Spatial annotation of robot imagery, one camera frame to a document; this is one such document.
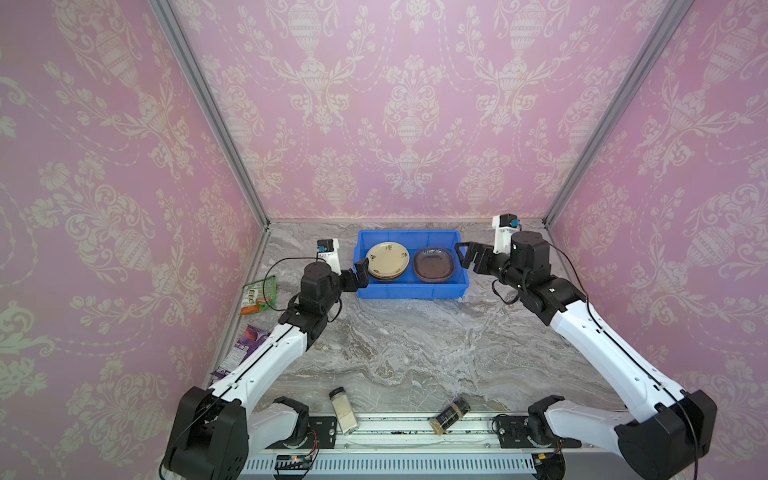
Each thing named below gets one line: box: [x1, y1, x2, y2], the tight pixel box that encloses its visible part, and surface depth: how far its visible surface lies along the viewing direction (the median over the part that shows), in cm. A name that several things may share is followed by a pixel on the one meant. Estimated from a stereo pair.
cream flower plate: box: [366, 241, 410, 280], surface depth 107 cm
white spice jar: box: [328, 387, 359, 436], surface depth 77 cm
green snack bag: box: [240, 275, 277, 316], surface depth 100 cm
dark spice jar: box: [430, 397, 471, 435], surface depth 76 cm
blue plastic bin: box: [353, 230, 470, 299], surface depth 105 cm
